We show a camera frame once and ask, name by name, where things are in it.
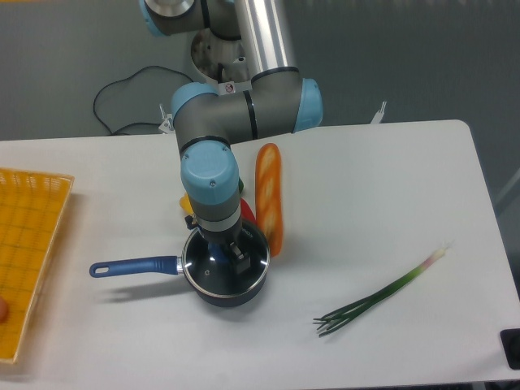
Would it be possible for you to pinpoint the black device at table corner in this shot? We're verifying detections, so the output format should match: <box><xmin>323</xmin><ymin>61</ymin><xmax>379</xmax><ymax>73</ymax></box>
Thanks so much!
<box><xmin>500</xmin><ymin>328</ymin><xmax>520</xmax><ymax>371</ymax></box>

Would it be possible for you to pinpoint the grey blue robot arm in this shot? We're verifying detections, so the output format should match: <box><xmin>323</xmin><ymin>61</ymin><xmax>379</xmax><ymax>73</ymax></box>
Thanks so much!
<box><xmin>140</xmin><ymin>1</ymin><xmax>323</xmax><ymax>247</ymax></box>

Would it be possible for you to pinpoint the red bell pepper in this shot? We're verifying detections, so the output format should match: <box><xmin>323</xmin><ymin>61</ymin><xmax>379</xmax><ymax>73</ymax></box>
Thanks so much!
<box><xmin>240</xmin><ymin>197</ymin><xmax>257</xmax><ymax>225</ymax></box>

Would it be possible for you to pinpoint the yellow bell pepper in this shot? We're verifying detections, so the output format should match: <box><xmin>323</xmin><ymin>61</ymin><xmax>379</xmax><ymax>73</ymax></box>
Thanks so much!
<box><xmin>179</xmin><ymin>193</ymin><xmax>193</xmax><ymax>215</ymax></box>

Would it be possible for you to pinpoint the green bell pepper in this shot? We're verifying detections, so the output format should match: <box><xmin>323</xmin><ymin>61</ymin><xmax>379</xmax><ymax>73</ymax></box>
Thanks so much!
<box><xmin>238</xmin><ymin>177</ymin><xmax>245</xmax><ymax>197</ymax></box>

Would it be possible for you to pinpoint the blue saucepan with handle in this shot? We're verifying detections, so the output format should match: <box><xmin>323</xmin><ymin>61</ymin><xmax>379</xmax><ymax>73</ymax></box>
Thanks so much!
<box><xmin>89</xmin><ymin>249</ymin><xmax>267</xmax><ymax>308</ymax></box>

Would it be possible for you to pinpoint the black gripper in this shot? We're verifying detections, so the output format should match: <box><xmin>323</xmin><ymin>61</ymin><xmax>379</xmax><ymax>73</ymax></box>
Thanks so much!
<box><xmin>184</xmin><ymin>214</ymin><xmax>251</xmax><ymax>276</ymax></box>

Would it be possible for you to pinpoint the orange baguette bread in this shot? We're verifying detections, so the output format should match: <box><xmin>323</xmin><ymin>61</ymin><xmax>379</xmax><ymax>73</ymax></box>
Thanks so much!
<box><xmin>255</xmin><ymin>143</ymin><xmax>284</xmax><ymax>257</ymax></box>

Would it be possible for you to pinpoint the black floor cable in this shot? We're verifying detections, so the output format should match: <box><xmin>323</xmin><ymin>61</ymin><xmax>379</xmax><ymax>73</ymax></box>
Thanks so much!
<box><xmin>93</xmin><ymin>65</ymin><xmax>198</xmax><ymax>137</ymax></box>

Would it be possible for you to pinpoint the green spring onion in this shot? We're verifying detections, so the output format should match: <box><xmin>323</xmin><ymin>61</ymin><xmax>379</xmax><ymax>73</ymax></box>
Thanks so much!
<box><xmin>313</xmin><ymin>245</ymin><xmax>450</xmax><ymax>338</ymax></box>

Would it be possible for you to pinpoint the yellow woven basket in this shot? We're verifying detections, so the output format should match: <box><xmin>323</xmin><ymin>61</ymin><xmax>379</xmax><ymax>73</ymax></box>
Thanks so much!
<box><xmin>1</xmin><ymin>167</ymin><xmax>74</xmax><ymax>364</ymax></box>

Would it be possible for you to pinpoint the glass lid blue knob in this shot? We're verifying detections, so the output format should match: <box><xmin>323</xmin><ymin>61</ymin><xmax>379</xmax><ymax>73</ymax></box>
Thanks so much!
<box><xmin>184</xmin><ymin>220</ymin><xmax>270</xmax><ymax>299</ymax></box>

